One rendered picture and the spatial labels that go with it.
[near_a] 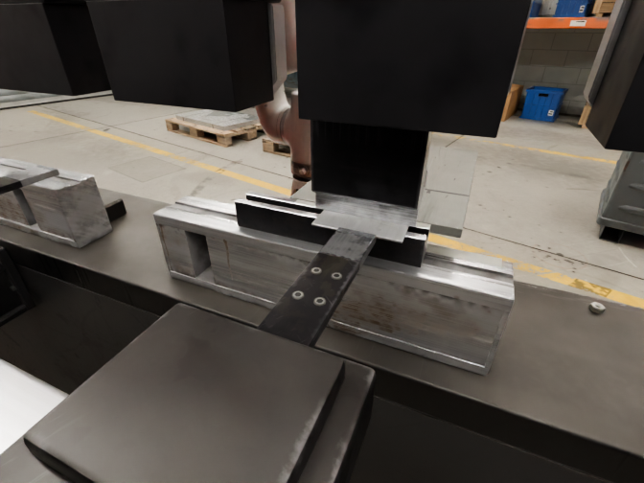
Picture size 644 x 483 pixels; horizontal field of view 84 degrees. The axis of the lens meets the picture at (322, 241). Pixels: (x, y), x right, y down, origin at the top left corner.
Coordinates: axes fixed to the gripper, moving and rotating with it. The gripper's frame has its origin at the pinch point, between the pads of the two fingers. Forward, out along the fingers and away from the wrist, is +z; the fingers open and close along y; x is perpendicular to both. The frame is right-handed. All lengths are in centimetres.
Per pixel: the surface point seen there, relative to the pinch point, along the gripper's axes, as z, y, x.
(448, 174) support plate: -24.7, -15.6, -30.3
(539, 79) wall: -27, 617, -12
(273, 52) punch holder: -37, -32, -16
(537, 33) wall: -87, 613, 8
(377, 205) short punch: -25.0, -31.9, -27.8
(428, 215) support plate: -23.7, -27.7, -31.6
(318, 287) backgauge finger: -23, -44, -29
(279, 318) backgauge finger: -22, -47, -28
